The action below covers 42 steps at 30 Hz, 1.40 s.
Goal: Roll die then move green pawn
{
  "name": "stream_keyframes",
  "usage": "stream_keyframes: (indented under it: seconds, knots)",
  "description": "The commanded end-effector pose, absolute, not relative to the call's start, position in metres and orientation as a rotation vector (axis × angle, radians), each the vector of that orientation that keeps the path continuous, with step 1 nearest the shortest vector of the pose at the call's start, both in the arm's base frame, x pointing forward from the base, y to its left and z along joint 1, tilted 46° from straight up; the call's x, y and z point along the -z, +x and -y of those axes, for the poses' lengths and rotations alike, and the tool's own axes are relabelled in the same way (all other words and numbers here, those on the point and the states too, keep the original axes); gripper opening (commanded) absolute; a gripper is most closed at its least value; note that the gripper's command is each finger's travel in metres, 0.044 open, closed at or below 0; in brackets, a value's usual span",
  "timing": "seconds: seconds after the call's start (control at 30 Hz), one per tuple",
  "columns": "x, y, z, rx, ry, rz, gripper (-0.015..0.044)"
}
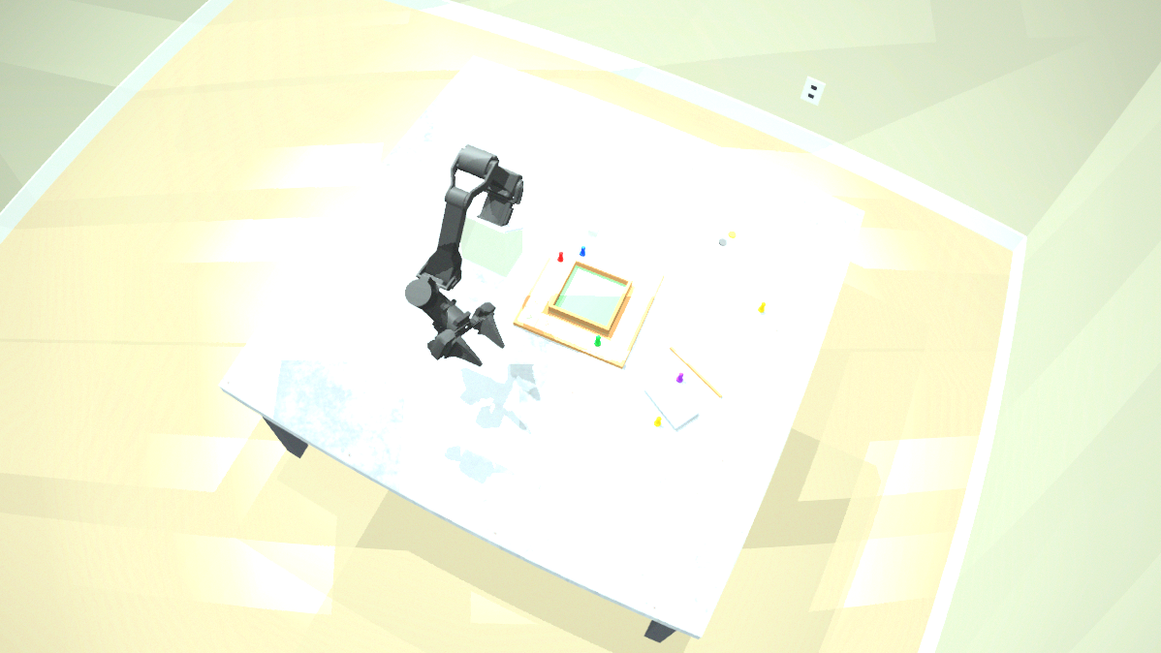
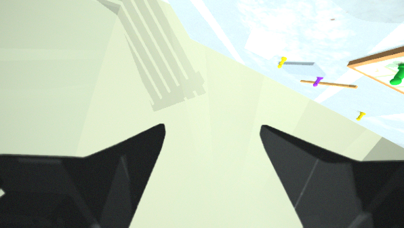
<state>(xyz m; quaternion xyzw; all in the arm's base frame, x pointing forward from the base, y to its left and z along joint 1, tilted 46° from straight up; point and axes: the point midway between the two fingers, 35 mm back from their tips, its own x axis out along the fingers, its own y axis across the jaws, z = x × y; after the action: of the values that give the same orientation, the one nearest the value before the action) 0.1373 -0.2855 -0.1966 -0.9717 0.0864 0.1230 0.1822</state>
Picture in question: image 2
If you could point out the purple game pawn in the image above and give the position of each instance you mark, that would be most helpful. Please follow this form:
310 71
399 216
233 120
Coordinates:
317 81

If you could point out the yellow pawn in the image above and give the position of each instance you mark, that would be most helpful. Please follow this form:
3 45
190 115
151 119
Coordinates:
360 116
282 61

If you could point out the green pawn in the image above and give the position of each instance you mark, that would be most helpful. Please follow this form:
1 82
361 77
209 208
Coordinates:
399 75

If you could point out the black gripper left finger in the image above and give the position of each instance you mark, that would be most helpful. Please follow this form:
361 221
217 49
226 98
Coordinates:
106 186

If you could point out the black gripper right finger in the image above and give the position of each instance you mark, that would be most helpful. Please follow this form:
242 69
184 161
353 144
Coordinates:
327 189

